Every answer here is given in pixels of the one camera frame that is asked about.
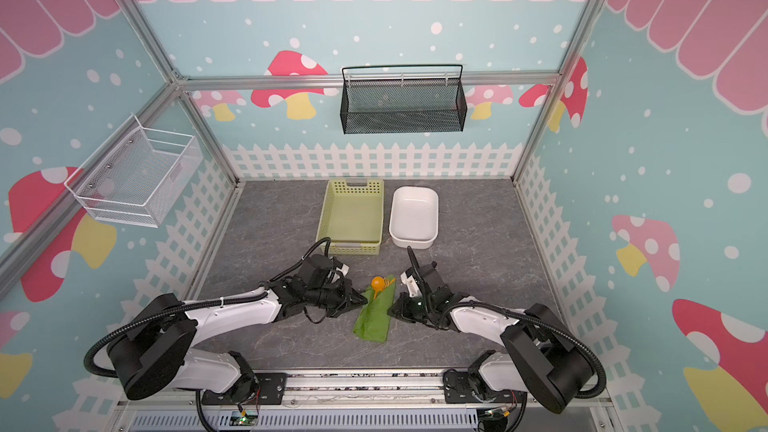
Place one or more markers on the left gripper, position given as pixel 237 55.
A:
pixel 346 302

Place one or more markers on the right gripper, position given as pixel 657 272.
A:
pixel 411 306

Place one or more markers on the green paper napkin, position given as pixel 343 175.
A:
pixel 373 321

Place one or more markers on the orange plastic spoon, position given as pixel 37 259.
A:
pixel 378 285

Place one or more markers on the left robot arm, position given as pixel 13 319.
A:
pixel 158 350

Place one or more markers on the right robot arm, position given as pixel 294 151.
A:
pixel 537 356

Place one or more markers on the green perforated plastic basket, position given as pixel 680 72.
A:
pixel 352 216

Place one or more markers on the white plastic tub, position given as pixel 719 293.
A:
pixel 414 218

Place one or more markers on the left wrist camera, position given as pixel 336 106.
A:
pixel 338 271

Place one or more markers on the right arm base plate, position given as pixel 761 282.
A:
pixel 464 387

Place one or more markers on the aluminium mounting rail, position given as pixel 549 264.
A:
pixel 410 399

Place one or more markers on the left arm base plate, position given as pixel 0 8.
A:
pixel 261 389

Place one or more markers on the black wire mesh basket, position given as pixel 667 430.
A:
pixel 410 98

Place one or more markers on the white wire mesh basket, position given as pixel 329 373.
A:
pixel 136 179

